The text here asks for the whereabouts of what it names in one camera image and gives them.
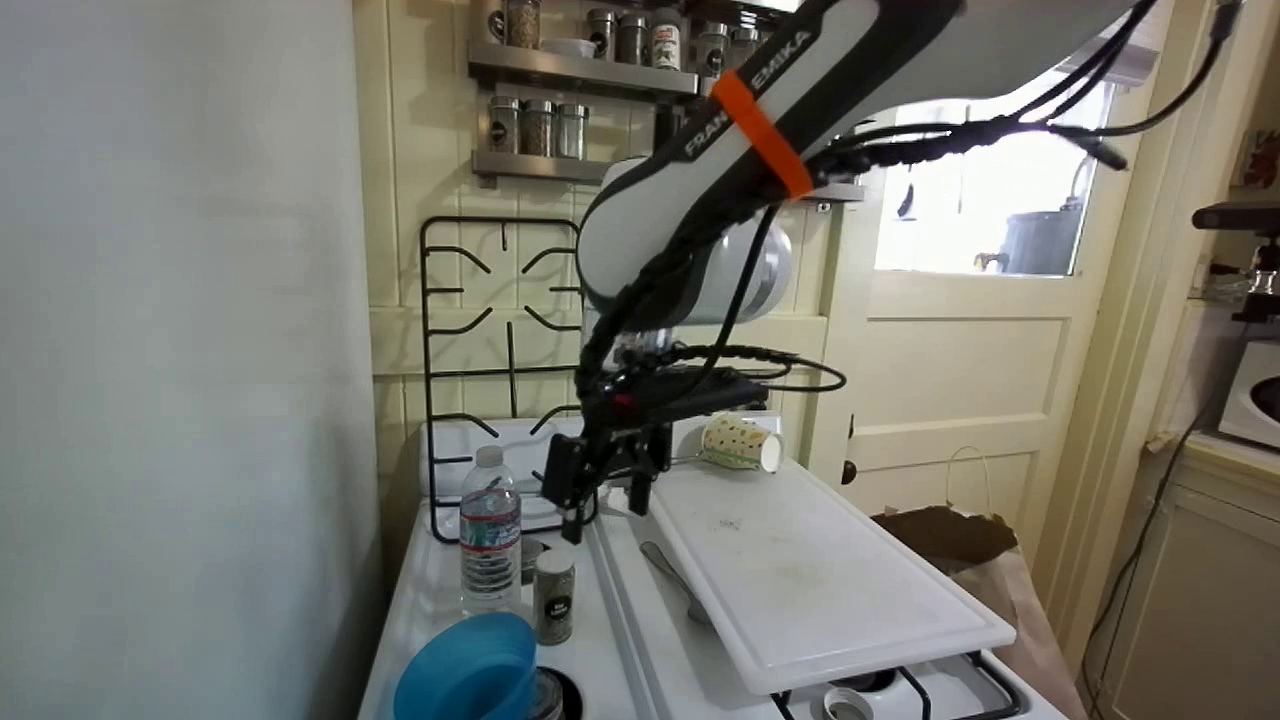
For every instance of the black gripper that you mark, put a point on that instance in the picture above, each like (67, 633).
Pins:
(622, 426)

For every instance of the clear plastic water bottle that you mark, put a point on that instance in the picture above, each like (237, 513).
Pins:
(491, 533)

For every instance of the pepper spice jar grey lid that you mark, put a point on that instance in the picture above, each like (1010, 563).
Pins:
(554, 603)

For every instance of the blue plastic bowl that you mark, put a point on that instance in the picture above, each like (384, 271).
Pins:
(460, 672)

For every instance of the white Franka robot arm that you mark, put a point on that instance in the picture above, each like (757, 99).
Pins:
(802, 80)

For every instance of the white dotted cup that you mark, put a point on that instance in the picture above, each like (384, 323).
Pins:
(743, 446)

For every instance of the white gas stove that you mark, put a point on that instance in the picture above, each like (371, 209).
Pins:
(615, 667)

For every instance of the white plastic cutting board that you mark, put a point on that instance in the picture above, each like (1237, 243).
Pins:
(802, 587)

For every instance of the steel lid spice jar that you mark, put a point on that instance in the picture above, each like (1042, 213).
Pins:
(571, 133)
(534, 129)
(500, 129)
(630, 41)
(600, 38)
(706, 41)

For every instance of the cream door with window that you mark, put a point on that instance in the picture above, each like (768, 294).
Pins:
(961, 401)

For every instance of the dark spice jar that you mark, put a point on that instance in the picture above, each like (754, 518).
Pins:
(671, 120)

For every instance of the brown paper bag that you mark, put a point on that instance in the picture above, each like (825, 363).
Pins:
(985, 587)

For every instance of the white label spice jar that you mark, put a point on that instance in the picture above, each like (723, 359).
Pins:
(665, 41)

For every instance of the steel mug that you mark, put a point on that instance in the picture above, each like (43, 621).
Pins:
(514, 25)

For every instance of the dark pot behind window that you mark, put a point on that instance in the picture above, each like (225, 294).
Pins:
(1042, 243)

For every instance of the cream kitchen cabinet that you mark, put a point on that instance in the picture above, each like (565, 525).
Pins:
(1202, 603)

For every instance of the white countertop appliance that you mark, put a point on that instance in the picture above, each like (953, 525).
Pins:
(1247, 401)

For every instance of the black kitchen appliance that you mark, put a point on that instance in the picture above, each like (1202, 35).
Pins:
(1240, 219)

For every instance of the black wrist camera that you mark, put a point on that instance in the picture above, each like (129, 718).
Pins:
(700, 392)

